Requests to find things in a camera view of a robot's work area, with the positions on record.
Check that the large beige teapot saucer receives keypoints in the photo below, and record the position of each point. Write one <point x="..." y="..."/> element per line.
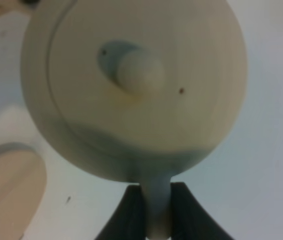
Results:
<point x="23" y="180"/>

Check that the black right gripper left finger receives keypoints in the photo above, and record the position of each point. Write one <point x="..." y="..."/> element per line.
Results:
<point x="128" y="221"/>

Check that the beige ceramic teapot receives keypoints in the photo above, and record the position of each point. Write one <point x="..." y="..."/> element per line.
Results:
<point x="135" y="91"/>

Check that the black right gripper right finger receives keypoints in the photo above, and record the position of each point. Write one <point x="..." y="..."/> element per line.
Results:
<point x="189" y="219"/>

